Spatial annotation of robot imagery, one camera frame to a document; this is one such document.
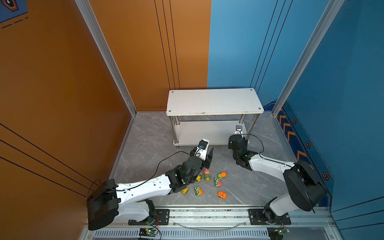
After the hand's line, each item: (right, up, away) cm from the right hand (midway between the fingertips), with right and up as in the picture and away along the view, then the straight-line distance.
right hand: (234, 136), depth 90 cm
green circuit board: (-48, -44, -19) cm, 68 cm away
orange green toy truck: (-9, -22, -6) cm, 24 cm away
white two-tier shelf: (-14, +14, +6) cm, 20 cm away
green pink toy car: (-12, -25, -8) cm, 29 cm away
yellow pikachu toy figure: (-22, -23, -8) cm, 33 cm away
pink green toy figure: (-17, -22, -6) cm, 28 cm away
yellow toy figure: (-30, -29, -11) cm, 43 cm away
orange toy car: (-10, -30, -12) cm, 34 cm away
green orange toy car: (-22, -29, -11) cm, 38 cm away
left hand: (-17, -4, -17) cm, 25 cm away
